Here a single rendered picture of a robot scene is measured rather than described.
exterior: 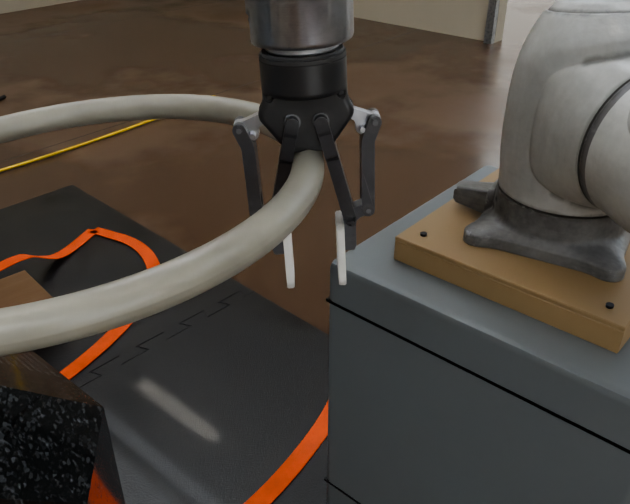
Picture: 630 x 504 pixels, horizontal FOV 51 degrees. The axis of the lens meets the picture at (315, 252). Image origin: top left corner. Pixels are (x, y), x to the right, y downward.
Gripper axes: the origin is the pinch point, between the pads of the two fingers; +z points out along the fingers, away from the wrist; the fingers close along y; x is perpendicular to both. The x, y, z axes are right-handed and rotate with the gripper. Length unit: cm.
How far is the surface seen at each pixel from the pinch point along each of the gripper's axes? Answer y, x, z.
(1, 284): 94, -112, 68
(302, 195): 0.6, 9.4, -10.6
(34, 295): 83, -106, 69
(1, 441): 34.8, 5.1, 18.1
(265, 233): 3.4, 14.9, -10.3
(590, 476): -26.9, 10.5, 22.4
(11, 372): 37.3, -5.3, 17.1
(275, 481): 12, -47, 85
